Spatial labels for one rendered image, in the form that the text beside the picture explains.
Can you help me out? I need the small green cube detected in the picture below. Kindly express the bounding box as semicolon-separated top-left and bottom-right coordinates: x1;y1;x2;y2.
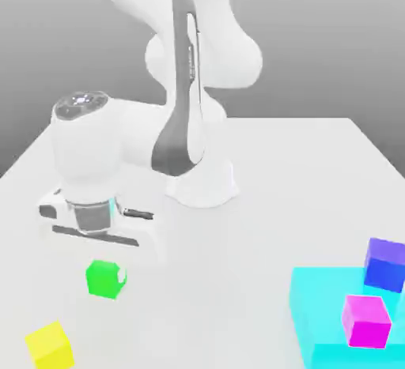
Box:
85;259;128;301

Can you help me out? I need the small blue cube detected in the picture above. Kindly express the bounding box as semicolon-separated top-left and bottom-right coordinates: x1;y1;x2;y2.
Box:
362;237;405;295

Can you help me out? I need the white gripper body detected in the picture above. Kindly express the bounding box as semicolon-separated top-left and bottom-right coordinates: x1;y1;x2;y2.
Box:
38;215;168;268

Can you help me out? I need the large cyan box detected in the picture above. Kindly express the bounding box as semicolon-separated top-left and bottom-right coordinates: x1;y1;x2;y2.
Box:
288;265;405;369

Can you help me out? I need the small magenta cube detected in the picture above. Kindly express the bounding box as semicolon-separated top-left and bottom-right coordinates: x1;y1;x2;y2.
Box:
340;294;394;350

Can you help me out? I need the small yellow cube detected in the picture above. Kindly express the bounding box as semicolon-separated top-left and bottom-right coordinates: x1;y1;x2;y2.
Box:
24;319;76;369

